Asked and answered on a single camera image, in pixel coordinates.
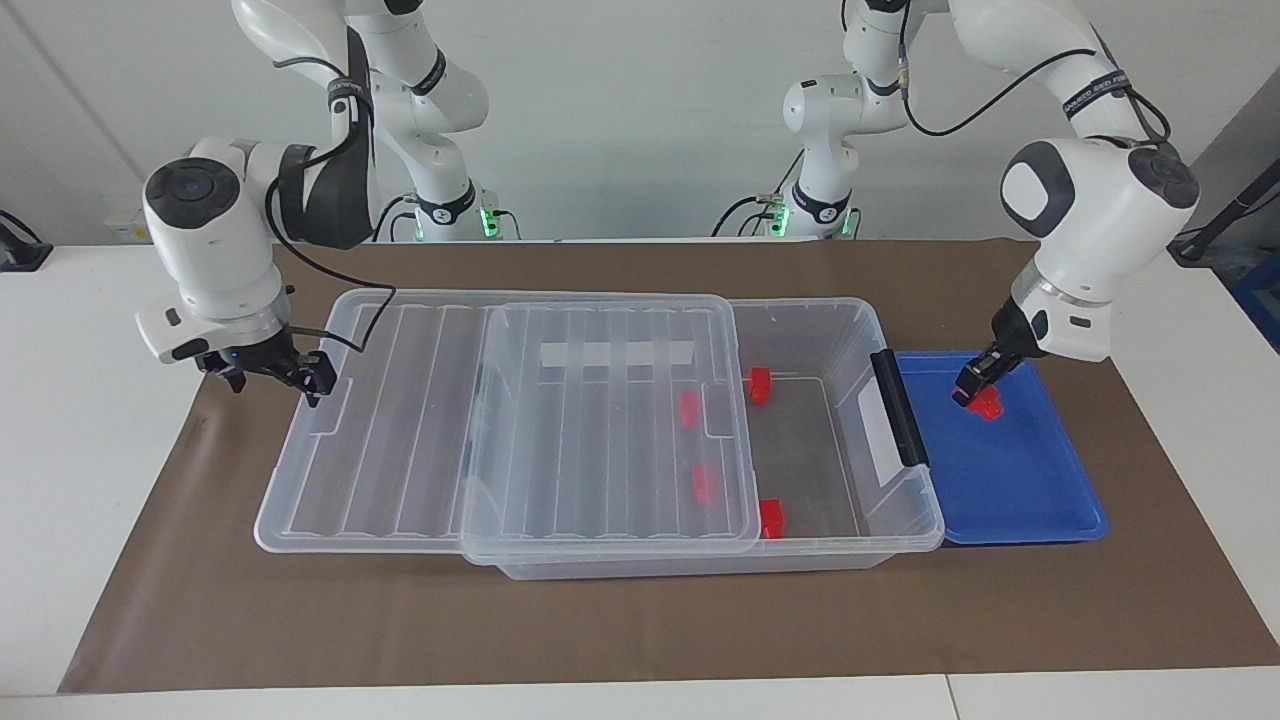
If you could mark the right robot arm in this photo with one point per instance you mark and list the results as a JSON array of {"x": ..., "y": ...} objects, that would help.
[{"x": 210, "y": 250}]

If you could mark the blue crate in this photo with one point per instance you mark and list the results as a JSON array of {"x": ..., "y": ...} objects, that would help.
[{"x": 1262, "y": 300}]

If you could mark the clear plastic storage box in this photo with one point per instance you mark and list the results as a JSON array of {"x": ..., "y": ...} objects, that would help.
[{"x": 820, "y": 450}]

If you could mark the clear plastic lid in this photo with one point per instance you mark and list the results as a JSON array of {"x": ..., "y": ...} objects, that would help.
[{"x": 400, "y": 430}]

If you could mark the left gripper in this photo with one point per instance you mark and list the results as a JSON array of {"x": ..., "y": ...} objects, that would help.
[{"x": 1017, "y": 333}]

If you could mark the red block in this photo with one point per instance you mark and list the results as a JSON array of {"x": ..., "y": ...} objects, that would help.
[
  {"x": 990, "y": 405},
  {"x": 706, "y": 484},
  {"x": 760, "y": 384},
  {"x": 689, "y": 409},
  {"x": 771, "y": 519}
]

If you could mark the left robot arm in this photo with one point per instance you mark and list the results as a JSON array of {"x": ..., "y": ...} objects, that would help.
[{"x": 1100, "y": 220}]

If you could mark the blue plastic tray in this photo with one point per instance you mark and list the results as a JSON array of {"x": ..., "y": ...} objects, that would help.
[{"x": 1020, "y": 470}]

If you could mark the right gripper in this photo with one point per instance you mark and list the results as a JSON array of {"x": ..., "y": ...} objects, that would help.
[{"x": 255, "y": 358}]

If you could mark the black stand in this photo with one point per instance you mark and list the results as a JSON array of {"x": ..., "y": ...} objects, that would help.
[
  {"x": 1230, "y": 210},
  {"x": 20, "y": 250}
]

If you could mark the black box latch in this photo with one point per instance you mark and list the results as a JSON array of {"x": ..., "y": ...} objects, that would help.
[{"x": 900, "y": 410}]

